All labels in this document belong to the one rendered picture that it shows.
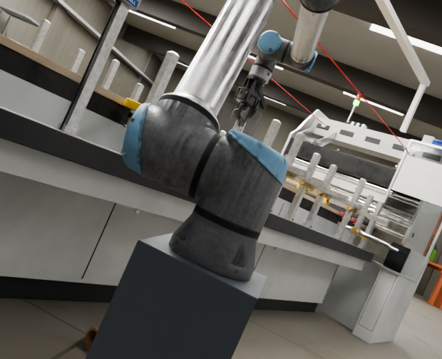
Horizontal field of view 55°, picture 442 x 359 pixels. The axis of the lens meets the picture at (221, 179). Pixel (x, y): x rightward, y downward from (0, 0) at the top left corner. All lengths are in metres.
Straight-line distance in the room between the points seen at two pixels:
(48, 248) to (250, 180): 1.16
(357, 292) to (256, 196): 3.32
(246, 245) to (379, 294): 3.11
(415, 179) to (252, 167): 3.20
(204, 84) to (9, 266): 1.14
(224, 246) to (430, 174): 3.24
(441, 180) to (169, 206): 2.64
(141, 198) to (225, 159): 0.90
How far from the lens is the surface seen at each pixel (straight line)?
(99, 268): 2.00
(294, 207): 2.53
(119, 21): 1.47
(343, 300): 4.15
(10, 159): 1.41
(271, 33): 1.74
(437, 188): 3.91
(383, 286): 3.91
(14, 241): 1.76
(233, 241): 0.84
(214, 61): 0.97
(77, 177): 1.52
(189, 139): 0.85
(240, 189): 0.83
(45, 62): 1.60
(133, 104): 1.70
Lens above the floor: 0.77
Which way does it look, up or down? level
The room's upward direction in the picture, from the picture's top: 24 degrees clockwise
